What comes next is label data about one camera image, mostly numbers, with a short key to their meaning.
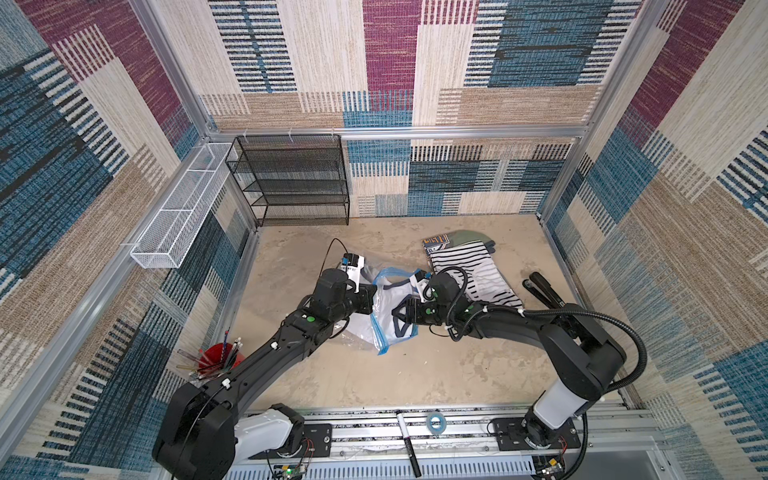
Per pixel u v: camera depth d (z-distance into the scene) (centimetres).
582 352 47
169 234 72
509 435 73
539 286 97
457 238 111
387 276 85
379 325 80
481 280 98
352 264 71
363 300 71
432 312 76
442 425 76
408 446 73
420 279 83
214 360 76
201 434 39
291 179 108
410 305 79
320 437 74
